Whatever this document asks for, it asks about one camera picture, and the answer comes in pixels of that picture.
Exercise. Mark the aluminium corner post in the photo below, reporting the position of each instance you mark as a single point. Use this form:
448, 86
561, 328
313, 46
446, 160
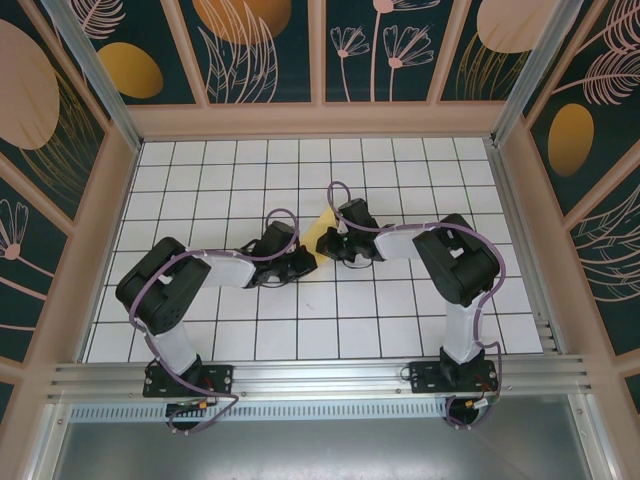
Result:
530, 75
100, 85

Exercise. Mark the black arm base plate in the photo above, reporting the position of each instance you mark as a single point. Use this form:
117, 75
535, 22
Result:
422, 377
220, 377

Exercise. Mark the yellow cloth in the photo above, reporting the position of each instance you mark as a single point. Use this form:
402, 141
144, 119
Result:
316, 232

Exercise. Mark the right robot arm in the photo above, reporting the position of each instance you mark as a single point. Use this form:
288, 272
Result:
462, 335

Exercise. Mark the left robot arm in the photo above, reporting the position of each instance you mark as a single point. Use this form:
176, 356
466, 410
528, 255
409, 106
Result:
172, 350

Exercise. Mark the long aluminium mounting rail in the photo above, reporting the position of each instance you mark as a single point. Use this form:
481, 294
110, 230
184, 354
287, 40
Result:
320, 375

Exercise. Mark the grey sheet metal panel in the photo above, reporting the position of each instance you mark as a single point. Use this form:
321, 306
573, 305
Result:
320, 450

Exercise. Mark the power connector wiring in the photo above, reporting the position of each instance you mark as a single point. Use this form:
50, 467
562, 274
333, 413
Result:
192, 406
475, 404

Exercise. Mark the aluminium side rail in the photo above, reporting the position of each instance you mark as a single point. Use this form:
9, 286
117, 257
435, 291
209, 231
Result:
525, 260

